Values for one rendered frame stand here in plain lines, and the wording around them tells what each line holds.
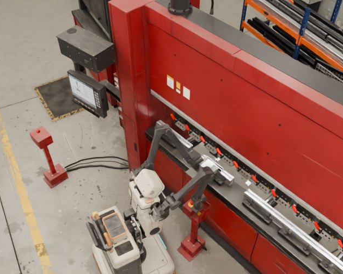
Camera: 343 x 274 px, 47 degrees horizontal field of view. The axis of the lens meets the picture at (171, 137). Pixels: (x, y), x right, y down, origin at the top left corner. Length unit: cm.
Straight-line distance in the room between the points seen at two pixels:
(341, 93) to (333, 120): 21
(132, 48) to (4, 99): 331
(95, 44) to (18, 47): 400
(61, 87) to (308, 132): 441
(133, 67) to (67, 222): 201
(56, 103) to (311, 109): 424
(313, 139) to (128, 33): 170
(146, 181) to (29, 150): 266
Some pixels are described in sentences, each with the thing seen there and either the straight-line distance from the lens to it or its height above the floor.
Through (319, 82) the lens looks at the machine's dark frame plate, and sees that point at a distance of 270.
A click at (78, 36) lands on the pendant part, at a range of 372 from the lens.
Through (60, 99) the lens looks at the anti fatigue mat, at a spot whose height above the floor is 1.
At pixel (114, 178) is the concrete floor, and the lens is 493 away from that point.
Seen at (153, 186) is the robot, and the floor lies 137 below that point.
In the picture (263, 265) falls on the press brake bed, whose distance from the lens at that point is 399.
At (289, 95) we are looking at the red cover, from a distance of 263.
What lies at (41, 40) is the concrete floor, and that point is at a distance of 754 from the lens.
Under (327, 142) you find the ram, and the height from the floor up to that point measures 205.
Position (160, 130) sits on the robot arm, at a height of 159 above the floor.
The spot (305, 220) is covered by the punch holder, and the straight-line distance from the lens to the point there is 328.
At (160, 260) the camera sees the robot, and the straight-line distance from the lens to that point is 400.
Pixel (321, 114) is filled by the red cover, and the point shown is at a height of 224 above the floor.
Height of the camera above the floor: 388
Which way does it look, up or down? 47 degrees down
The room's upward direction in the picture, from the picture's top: straight up
